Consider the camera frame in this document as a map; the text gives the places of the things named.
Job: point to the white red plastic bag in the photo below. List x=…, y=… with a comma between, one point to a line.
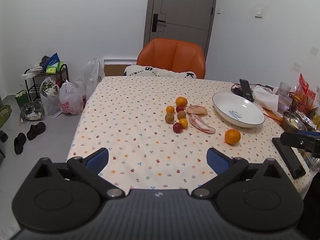
x=71, y=101

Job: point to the black shoe right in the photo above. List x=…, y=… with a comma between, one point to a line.
x=36, y=130

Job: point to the white plastic bag with groceries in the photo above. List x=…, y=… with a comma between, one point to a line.
x=49, y=95

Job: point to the white tissue paper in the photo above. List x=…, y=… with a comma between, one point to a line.
x=265, y=99

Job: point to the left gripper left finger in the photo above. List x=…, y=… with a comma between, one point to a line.
x=87, y=170

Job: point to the black door handle lock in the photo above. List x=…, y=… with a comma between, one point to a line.
x=155, y=22

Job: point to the floral tablecloth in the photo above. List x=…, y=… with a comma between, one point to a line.
x=126, y=116

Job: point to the black shoe left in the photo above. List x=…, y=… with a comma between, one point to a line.
x=19, y=143

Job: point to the black metal shelf rack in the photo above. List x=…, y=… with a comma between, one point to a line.
x=32, y=81

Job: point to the grey door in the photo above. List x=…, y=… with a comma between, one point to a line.
x=186, y=20

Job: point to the brown kiwi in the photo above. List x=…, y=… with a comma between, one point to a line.
x=181, y=115
x=169, y=118

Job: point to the peeled pomelo segment long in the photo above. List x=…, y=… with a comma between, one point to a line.
x=198, y=123

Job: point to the large orange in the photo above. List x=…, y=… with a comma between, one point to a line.
x=232, y=136
x=181, y=101

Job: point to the white light switch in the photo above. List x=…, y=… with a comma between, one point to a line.
x=259, y=12

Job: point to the orange leather chair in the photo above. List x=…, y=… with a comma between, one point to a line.
x=174, y=55

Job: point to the black phone on stand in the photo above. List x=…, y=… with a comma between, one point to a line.
x=246, y=90

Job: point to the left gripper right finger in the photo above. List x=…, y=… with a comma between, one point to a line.
x=228, y=171

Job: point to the clear plastic bag by wall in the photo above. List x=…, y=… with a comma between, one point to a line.
x=93, y=73

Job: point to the red plum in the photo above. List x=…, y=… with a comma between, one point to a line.
x=179, y=108
x=177, y=127

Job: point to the clear plastic cup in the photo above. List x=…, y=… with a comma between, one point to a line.
x=284, y=103

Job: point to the steel bowl with food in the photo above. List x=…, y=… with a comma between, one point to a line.
x=291, y=123

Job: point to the black shoe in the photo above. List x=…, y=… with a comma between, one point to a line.
x=19, y=143
x=36, y=130

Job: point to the red snack packets basket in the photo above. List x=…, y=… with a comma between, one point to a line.
x=303, y=98

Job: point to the white black fuzzy cushion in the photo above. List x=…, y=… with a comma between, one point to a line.
x=137, y=70

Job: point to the aluminium foil wrap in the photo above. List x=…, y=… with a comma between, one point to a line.
x=306, y=121

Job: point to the small orange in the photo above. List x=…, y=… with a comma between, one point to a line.
x=183, y=122
x=170, y=110

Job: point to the peeled pomelo segment round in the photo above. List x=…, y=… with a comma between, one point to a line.
x=196, y=109

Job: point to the white plate blue rim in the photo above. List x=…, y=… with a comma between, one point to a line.
x=237, y=110

